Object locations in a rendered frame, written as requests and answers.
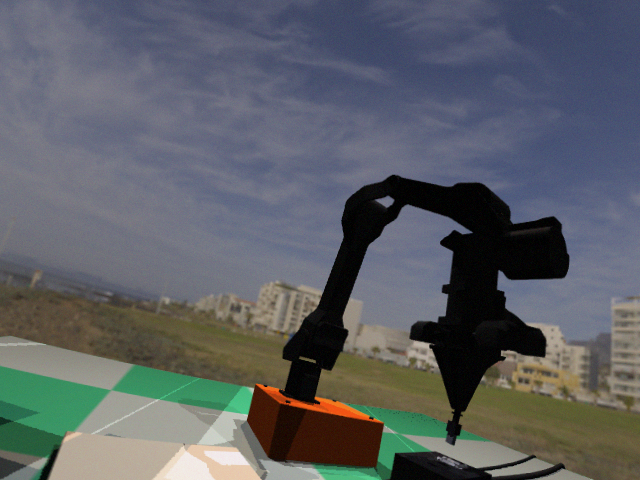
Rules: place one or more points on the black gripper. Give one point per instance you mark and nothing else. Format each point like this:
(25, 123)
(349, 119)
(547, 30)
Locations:
(462, 356)

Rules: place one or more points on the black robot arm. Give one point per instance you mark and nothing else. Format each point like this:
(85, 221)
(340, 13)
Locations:
(532, 250)

